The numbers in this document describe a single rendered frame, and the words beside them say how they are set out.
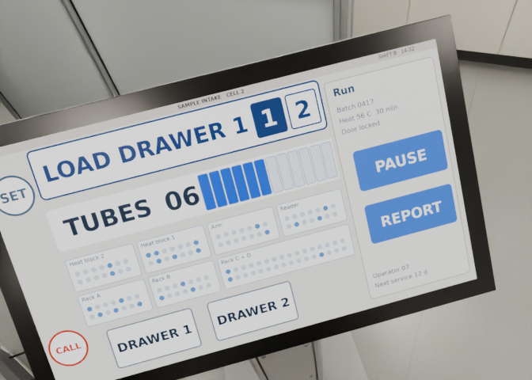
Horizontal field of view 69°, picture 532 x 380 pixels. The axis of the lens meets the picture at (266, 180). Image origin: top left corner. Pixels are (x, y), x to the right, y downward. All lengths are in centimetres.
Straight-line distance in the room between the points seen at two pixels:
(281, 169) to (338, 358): 109
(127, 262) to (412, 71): 36
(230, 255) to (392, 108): 23
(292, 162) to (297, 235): 8
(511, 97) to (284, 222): 210
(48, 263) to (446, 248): 43
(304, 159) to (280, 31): 76
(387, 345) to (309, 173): 114
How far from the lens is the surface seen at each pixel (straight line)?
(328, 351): 143
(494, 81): 252
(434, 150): 45
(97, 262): 44
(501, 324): 161
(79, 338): 48
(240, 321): 45
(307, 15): 108
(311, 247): 42
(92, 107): 42
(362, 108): 42
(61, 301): 47
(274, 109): 40
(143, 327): 46
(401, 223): 45
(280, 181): 40
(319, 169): 41
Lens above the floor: 141
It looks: 49 degrees down
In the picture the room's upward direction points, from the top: 12 degrees counter-clockwise
